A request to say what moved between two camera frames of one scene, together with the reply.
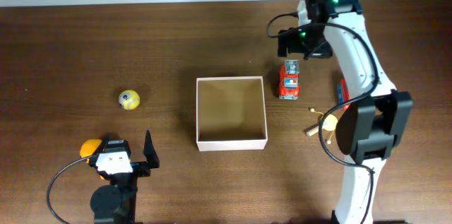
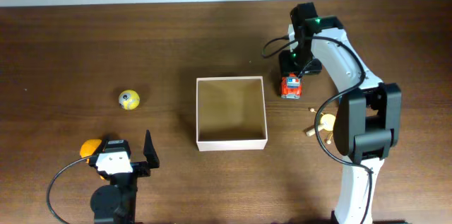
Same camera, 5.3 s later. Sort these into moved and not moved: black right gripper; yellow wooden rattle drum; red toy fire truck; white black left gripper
Moved: black right gripper
Not moved: white black left gripper; yellow wooden rattle drum; red toy fire truck
